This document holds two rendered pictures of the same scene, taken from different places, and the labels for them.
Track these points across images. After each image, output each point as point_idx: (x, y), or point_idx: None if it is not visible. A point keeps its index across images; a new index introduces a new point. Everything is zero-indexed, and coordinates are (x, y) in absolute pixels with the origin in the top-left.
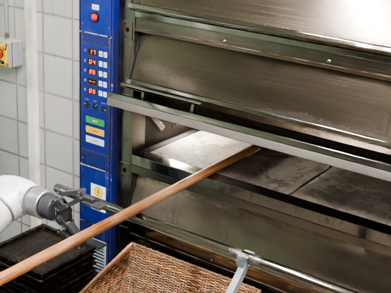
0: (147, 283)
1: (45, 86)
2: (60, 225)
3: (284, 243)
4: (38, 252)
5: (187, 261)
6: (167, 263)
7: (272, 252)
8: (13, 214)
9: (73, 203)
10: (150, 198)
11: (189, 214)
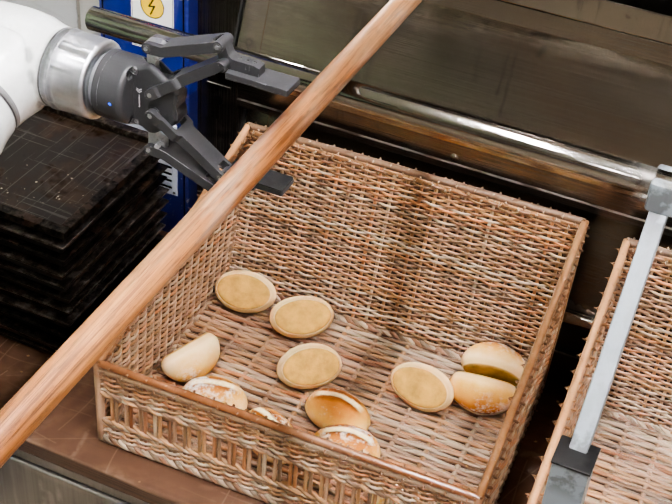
0: (295, 214)
1: None
2: (152, 133)
3: (656, 114)
4: (28, 167)
5: (386, 159)
6: (346, 167)
7: (625, 134)
8: (17, 115)
9: (198, 76)
10: (369, 37)
11: (400, 51)
